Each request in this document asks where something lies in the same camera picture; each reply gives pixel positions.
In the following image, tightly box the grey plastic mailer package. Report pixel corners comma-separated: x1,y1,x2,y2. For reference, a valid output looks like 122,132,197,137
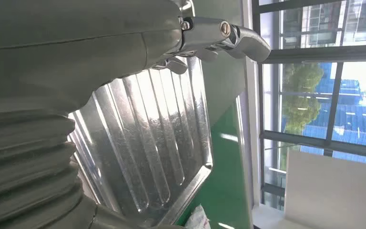
184,205,212,229

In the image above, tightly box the green conveyor belt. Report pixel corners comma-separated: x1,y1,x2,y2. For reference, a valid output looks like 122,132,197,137
175,94,255,229

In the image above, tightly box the silver ribbed scale tray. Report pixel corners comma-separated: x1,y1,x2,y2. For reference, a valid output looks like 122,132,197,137
68,57,214,228

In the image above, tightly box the white flat panel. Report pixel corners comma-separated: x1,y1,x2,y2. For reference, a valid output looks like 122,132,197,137
283,148,366,229

